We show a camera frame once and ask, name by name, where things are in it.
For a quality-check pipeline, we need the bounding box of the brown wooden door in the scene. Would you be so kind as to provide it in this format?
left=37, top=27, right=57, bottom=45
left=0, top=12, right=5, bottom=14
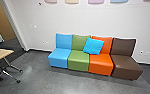
left=0, top=0, right=18, bottom=42

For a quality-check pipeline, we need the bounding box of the green sofa chair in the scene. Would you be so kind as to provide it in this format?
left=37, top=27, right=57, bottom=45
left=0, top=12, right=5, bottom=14
left=67, top=34, right=92, bottom=72

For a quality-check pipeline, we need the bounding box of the blue sofa chair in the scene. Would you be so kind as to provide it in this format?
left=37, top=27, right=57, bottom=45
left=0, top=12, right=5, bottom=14
left=47, top=32, right=74, bottom=70

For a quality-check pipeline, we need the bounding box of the cyan pillow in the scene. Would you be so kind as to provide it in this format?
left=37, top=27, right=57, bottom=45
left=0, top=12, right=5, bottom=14
left=82, top=37, right=105, bottom=56

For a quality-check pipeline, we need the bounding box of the orange sofa chair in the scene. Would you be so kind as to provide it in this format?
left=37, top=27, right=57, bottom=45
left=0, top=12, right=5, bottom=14
left=88, top=35, right=115, bottom=77

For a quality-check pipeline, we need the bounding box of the brown sofa chair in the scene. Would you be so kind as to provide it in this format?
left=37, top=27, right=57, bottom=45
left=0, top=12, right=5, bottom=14
left=109, top=37, right=144, bottom=82

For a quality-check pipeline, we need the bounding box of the yellow wall poster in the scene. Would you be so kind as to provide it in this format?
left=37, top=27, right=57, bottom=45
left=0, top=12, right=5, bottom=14
left=64, top=0, right=80, bottom=5

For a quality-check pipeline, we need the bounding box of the white wall switch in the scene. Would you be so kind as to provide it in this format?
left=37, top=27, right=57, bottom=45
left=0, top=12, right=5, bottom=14
left=30, top=23, right=38, bottom=29

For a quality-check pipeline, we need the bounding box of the orange wall poster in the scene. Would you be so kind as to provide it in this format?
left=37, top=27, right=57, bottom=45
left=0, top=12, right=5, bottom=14
left=44, top=0, right=58, bottom=4

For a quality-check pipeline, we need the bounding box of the light blue wall poster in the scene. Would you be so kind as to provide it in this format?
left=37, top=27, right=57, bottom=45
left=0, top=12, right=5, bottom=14
left=110, top=0, right=129, bottom=4

